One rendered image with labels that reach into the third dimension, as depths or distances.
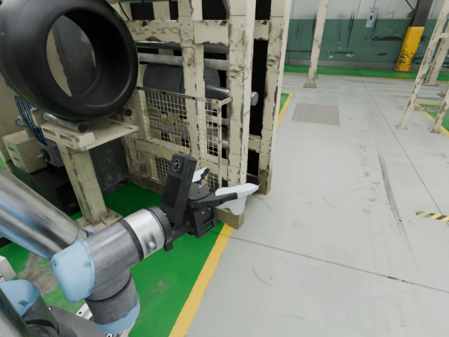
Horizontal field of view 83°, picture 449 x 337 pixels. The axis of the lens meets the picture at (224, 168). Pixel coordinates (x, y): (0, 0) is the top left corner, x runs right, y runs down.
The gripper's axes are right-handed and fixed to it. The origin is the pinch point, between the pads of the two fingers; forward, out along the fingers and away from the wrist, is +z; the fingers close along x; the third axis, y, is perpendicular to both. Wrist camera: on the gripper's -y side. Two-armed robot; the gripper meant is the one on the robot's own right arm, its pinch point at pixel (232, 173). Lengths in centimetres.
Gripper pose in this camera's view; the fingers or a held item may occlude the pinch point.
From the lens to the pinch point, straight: 55.8
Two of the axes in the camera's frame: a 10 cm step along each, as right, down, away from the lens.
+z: 7.1, -3.6, 6.1
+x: 7.0, 2.4, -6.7
